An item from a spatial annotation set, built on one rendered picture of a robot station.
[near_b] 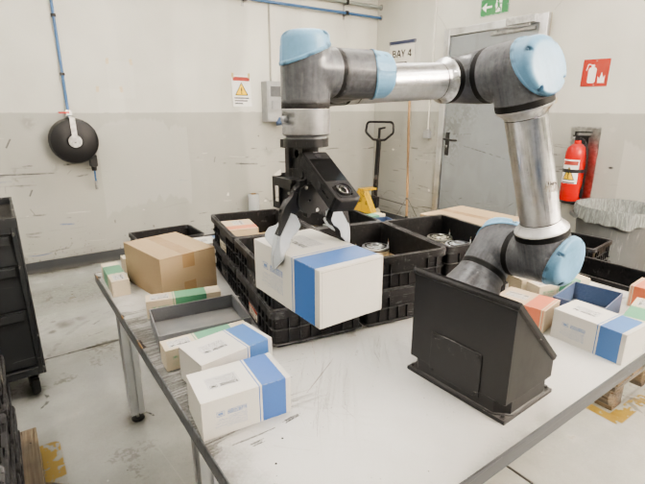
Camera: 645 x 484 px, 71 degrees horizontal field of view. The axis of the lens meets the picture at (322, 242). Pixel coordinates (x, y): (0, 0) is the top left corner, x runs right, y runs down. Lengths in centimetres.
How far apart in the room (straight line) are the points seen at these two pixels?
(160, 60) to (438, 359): 393
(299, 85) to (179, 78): 398
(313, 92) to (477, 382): 74
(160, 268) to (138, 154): 295
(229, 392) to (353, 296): 43
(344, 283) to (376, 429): 47
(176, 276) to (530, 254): 116
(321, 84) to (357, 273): 28
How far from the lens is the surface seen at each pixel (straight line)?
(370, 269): 69
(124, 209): 457
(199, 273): 175
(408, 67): 98
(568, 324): 151
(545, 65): 101
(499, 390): 110
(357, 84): 74
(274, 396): 106
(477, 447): 106
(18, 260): 244
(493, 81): 102
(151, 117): 456
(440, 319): 113
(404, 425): 107
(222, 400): 101
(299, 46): 70
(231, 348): 117
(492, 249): 118
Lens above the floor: 136
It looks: 16 degrees down
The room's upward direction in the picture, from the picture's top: straight up
